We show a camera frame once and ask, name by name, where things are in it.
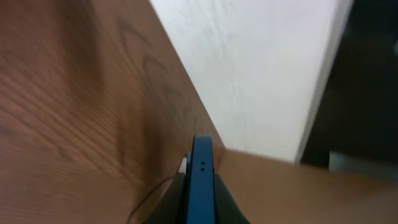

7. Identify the blue Galaxy smartphone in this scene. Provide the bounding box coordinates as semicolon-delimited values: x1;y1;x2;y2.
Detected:
185;135;216;224

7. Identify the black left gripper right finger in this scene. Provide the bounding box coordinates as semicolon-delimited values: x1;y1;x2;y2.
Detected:
214;174;249;224

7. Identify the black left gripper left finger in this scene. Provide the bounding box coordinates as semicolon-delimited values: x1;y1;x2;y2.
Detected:
144;172;186;224

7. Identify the black USB charging cable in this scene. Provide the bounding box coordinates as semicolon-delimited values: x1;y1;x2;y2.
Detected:
126;176;177;224

